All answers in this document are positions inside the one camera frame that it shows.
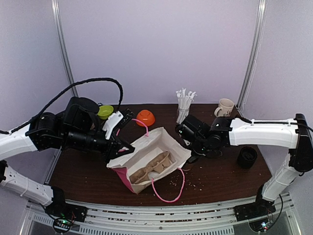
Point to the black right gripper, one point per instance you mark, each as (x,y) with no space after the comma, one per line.
(195,149)

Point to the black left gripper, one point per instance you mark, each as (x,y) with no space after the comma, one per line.
(113,146)

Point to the paper cakes bag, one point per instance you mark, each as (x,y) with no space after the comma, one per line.
(156,155)

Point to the single cardboard cup carrier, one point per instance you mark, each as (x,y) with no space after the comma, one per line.
(158,164)

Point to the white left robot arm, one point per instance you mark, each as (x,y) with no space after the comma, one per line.
(77,127)

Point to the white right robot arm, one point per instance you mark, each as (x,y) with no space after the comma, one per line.
(292,133)

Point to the green plastic bowl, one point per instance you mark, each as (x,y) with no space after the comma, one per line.
(105,111)

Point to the orange plastic bowl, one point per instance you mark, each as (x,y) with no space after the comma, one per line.
(145,116)

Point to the stack of black lids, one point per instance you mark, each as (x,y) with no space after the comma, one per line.
(247,157)

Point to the white stirrers in holder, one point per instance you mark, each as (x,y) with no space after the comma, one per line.
(185,98)

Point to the white ceramic mug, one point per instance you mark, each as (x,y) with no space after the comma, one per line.
(224,108)

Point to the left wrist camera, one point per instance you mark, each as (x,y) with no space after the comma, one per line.
(117,120)

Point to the right aluminium frame post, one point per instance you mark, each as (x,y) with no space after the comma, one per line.
(251,66)

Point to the aluminium frame post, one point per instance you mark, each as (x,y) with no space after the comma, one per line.
(58,23)
(251,66)

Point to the left aluminium frame post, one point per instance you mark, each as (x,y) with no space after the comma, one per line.
(58,23)

